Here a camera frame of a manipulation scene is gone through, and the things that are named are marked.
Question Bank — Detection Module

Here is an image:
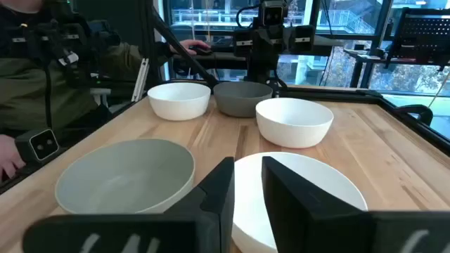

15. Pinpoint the black table edge frame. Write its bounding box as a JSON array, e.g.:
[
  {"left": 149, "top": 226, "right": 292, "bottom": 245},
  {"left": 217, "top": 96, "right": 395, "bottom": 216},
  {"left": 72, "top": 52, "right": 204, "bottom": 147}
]
[{"left": 0, "top": 84, "right": 450, "bottom": 196}]

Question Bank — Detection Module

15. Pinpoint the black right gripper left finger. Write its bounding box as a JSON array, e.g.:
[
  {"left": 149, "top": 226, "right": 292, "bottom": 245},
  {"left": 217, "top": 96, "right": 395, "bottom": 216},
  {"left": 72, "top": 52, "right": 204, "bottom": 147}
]
[{"left": 22, "top": 156, "right": 236, "bottom": 253}]

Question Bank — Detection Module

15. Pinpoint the black operator desk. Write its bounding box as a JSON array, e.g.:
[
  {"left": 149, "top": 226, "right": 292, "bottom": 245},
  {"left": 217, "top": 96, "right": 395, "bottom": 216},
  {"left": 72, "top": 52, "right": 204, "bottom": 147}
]
[{"left": 171, "top": 34, "right": 347, "bottom": 71}]

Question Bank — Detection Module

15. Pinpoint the black computer mouse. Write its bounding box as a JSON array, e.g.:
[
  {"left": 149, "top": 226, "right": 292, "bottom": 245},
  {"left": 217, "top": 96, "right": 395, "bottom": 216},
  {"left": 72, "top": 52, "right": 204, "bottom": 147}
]
[{"left": 191, "top": 46, "right": 214, "bottom": 56}]

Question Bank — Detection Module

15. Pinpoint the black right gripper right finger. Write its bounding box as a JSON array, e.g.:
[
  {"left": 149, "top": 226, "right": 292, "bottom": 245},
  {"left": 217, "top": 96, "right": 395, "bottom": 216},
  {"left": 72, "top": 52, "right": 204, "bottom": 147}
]
[{"left": 261, "top": 155, "right": 450, "bottom": 253}]

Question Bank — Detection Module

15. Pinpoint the black perforated panel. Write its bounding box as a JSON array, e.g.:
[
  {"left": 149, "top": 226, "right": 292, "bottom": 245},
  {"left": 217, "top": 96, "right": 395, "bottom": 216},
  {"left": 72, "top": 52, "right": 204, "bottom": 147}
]
[{"left": 385, "top": 6, "right": 450, "bottom": 73}]

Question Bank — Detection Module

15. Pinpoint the person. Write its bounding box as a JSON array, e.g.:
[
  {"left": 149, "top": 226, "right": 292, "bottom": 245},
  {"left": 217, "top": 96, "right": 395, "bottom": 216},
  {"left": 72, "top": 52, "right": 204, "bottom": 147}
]
[{"left": 0, "top": 0, "right": 173, "bottom": 141}]

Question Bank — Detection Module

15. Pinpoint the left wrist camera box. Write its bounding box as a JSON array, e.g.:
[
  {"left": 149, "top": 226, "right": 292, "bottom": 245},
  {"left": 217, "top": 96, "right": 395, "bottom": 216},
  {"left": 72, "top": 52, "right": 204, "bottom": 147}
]
[{"left": 259, "top": 0, "right": 289, "bottom": 27}]

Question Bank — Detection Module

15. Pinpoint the person's forearm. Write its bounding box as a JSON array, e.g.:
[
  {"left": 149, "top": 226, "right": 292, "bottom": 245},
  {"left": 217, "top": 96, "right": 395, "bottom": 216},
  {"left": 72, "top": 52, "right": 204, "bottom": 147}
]
[{"left": 105, "top": 41, "right": 175, "bottom": 84}]

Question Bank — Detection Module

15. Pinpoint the black diagonal strut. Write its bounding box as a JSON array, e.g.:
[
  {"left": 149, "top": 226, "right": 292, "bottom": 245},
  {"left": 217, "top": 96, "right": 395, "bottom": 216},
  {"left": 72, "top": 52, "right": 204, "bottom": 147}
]
[{"left": 150, "top": 6, "right": 219, "bottom": 89}]

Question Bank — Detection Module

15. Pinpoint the wide white bowl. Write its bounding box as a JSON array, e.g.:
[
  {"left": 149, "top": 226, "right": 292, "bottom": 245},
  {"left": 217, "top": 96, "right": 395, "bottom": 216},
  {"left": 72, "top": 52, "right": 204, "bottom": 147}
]
[{"left": 231, "top": 151, "right": 368, "bottom": 253}]

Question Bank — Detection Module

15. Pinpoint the small white bowl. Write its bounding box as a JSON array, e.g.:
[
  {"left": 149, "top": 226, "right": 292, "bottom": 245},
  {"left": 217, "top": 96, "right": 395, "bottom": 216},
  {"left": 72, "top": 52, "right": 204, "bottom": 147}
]
[{"left": 147, "top": 82, "right": 212, "bottom": 122}]

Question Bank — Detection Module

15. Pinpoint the pale grey-green bowl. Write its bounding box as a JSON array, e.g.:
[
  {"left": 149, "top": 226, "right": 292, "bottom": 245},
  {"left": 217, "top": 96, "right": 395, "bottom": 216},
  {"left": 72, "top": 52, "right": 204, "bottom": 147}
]
[{"left": 54, "top": 138, "right": 196, "bottom": 215}]

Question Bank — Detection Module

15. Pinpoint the person's hand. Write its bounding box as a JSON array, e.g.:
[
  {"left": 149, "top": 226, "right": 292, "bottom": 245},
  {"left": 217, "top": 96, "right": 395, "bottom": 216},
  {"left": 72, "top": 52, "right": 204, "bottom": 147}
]
[
  {"left": 169, "top": 39, "right": 212, "bottom": 56},
  {"left": 0, "top": 134, "right": 26, "bottom": 181}
]

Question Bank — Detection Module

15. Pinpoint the black curved handle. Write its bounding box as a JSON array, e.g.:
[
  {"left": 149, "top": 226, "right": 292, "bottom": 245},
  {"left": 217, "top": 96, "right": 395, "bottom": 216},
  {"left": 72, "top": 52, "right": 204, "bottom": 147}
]
[{"left": 392, "top": 104, "right": 435, "bottom": 127}]

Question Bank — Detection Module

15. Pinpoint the medium white bowl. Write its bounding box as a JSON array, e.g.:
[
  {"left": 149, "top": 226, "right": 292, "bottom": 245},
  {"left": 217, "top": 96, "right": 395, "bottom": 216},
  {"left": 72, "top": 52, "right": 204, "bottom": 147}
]
[{"left": 255, "top": 97, "right": 335, "bottom": 150}]

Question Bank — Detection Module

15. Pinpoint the table-level camera box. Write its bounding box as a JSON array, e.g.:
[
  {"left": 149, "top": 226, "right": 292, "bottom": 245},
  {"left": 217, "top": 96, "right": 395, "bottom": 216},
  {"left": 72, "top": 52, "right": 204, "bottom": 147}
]
[{"left": 14, "top": 127, "right": 60, "bottom": 164}]

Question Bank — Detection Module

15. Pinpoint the grey bowl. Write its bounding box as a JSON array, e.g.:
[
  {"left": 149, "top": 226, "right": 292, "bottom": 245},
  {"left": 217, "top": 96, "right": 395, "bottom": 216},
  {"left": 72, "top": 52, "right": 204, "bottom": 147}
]
[{"left": 212, "top": 81, "right": 274, "bottom": 119}]

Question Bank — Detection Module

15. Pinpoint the black background desk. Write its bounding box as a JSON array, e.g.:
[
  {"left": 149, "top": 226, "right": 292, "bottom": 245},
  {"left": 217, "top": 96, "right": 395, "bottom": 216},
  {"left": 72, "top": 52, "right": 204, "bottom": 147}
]
[{"left": 343, "top": 47, "right": 450, "bottom": 89}]

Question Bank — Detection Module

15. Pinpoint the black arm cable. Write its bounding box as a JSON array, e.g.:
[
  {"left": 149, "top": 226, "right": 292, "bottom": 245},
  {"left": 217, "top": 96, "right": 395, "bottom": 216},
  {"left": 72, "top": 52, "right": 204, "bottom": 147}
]
[{"left": 235, "top": 3, "right": 262, "bottom": 30}]

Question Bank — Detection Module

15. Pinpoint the white aluminium bar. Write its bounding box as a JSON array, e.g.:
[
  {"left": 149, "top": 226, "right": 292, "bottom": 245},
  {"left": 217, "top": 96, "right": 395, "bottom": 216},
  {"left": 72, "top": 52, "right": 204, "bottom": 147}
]
[{"left": 131, "top": 58, "right": 150, "bottom": 103}]

